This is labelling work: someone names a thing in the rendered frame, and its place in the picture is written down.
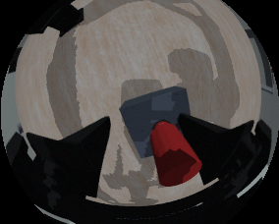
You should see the red marker cap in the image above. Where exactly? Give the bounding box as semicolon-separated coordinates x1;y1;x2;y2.
149;123;202;187

